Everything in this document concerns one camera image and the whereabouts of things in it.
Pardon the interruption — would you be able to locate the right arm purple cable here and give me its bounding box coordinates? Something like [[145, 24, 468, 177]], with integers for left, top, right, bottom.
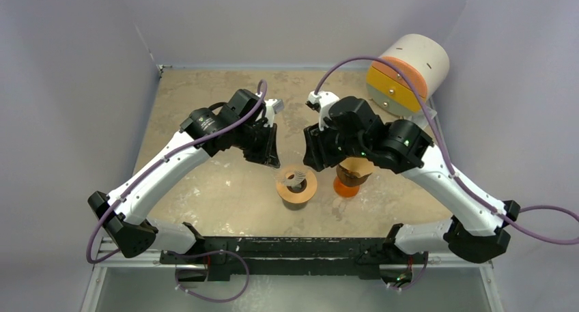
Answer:
[[313, 55, 579, 246]]

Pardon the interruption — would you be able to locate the grey glass carafe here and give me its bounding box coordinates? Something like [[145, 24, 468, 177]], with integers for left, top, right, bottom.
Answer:
[[283, 200, 308, 211]]

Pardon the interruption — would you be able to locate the paper leaflet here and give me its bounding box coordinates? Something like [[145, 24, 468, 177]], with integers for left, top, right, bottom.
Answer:
[[416, 107, 437, 130]]

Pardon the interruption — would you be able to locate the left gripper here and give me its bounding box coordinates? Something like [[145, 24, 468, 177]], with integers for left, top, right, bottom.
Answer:
[[233, 120, 280, 167]]

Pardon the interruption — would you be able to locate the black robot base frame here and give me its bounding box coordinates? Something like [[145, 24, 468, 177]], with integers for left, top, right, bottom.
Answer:
[[160, 236, 428, 285]]

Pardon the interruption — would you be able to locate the round drawer organizer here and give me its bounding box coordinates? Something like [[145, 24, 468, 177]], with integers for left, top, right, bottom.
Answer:
[[366, 33, 450, 117]]

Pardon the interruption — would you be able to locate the orange glass carafe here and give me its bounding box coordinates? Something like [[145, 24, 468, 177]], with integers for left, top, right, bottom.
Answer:
[[333, 177, 360, 198]]

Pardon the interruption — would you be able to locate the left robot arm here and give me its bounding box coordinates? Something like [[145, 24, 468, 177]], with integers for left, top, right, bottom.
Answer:
[[88, 89, 283, 264]]

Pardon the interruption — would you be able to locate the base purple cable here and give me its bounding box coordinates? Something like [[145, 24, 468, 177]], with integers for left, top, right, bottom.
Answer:
[[174, 251, 251, 304]]

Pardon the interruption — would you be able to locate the light bamboo dripper stand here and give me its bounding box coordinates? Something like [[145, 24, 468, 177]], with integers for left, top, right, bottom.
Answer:
[[275, 167, 318, 203]]

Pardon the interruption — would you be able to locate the clear glass dripper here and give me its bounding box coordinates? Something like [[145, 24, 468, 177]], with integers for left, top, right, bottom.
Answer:
[[275, 165, 308, 193]]

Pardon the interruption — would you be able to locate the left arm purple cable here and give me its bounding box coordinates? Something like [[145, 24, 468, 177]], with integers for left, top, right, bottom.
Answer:
[[85, 79, 268, 265]]

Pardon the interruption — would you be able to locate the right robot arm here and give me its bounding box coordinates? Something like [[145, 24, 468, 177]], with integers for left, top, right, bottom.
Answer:
[[303, 91, 520, 264]]

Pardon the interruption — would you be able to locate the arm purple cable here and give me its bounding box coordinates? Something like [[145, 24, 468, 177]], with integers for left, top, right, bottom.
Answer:
[[313, 55, 579, 246], [85, 79, 268, 265]]

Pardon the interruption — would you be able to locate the dark walnut dripper stand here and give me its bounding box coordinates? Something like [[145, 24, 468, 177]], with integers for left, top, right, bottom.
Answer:
[[337, 173, 369, 187]]

